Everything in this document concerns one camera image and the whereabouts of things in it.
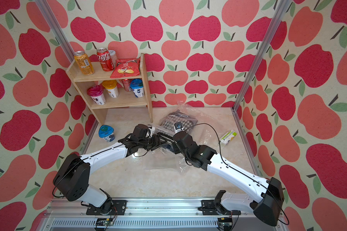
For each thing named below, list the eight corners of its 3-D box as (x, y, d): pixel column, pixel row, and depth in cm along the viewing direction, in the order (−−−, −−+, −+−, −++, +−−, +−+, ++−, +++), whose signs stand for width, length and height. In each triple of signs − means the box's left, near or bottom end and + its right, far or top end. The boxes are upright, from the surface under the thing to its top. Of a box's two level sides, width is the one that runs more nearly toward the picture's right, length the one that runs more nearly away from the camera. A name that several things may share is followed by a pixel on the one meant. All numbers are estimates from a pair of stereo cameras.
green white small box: (223, 147, 98) (224, 145, 95) (216, 141, 101) (217, 139, 98) (236, 136, 104) (238, 133, 101) (229, 130, 107) (231, 128, 104)
